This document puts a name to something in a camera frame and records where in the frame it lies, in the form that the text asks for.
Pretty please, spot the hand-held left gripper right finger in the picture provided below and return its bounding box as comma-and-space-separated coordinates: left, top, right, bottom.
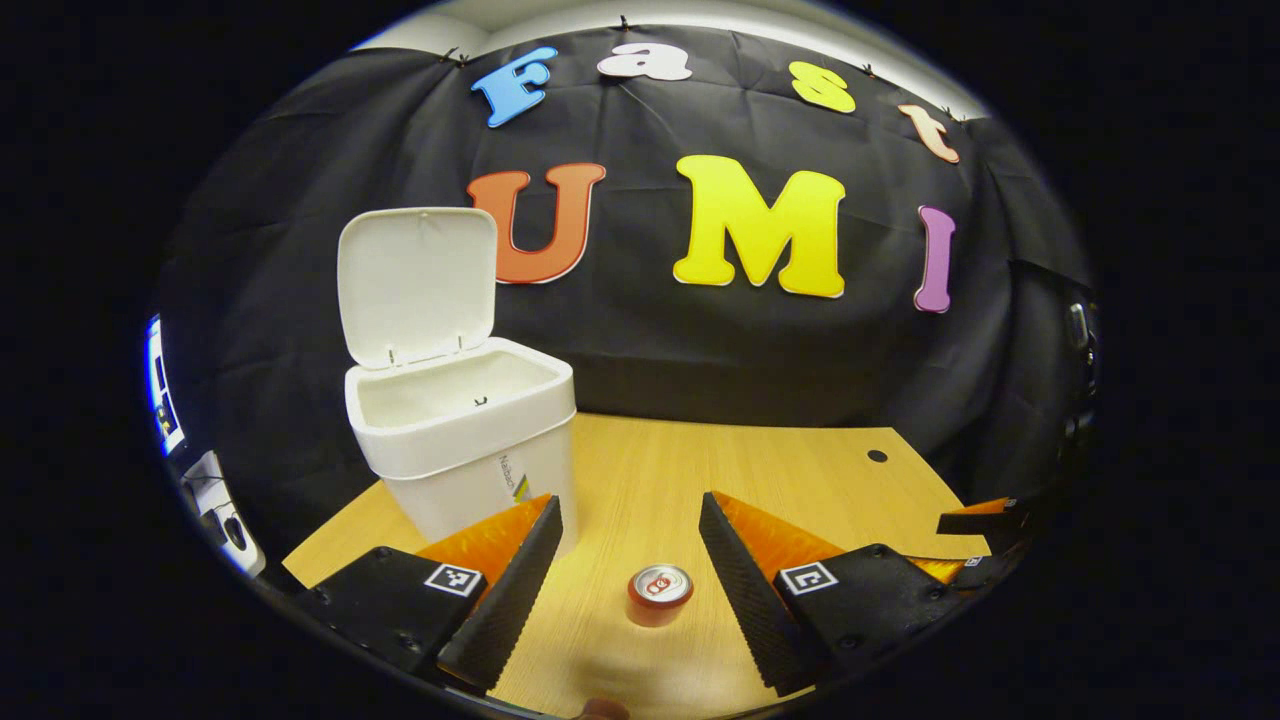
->
698, 490, 973, 698

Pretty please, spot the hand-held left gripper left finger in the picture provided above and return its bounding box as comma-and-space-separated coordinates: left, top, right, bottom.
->
293, 493, 564, 698

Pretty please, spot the red pop can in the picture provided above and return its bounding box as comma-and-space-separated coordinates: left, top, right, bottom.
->
627, 565, 695, 629

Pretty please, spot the white desktop garbage bin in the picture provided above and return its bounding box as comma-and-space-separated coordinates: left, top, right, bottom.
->
337, 207, 579, 557

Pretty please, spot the wooden desktop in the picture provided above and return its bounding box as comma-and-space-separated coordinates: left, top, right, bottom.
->
282, 412, 993, 720

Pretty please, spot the black backdrop cloth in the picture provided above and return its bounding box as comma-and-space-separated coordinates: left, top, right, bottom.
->
150, 25, 1101, 581

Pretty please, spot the computer monitor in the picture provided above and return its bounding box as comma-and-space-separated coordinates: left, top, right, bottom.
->
145, 315, 189, 458

